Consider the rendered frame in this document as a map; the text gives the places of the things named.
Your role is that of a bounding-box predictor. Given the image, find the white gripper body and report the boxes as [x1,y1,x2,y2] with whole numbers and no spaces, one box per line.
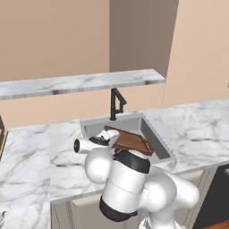
[103,129,121,149]

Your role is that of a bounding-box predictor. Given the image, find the brown wooden cutting board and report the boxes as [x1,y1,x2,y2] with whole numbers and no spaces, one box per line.
[104,125,156,157]

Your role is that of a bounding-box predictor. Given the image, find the grey sink basin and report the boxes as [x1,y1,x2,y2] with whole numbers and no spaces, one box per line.
[79,112,177,165]

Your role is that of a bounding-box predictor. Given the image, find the black tap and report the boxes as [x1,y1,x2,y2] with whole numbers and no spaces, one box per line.
[109,87,128,122]

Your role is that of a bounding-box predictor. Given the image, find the beige cupboard run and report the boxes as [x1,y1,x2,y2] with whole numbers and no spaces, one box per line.
[49,166,218,229]

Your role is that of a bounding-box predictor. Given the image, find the brown wooden shelf unit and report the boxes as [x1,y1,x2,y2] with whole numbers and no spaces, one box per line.
[0,114,9,159]

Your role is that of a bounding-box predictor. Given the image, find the black dishwasher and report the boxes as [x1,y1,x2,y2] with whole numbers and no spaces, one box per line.
[192,163,229,229]

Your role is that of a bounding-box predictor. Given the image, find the marble wall shelf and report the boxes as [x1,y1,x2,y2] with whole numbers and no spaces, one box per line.
[0,68,166,101]

